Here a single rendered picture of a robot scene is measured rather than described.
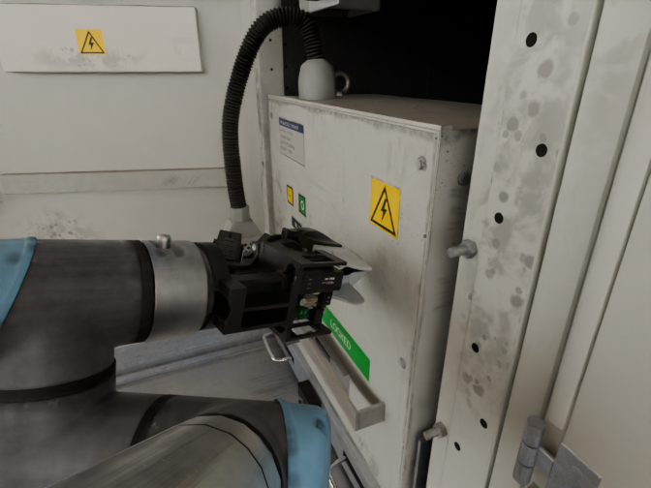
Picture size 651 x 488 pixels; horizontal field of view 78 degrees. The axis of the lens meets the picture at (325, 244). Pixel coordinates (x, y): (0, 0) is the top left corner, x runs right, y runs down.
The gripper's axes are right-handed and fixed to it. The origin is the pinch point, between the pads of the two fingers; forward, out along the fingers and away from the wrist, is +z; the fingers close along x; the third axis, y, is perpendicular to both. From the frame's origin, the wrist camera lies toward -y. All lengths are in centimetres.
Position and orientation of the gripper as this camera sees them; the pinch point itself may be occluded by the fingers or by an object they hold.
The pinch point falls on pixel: (353, 266)
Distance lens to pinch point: 47.2
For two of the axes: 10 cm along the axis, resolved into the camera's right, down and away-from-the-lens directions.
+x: 2.0, -9.5, -2.3
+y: 6.3, 3.1, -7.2
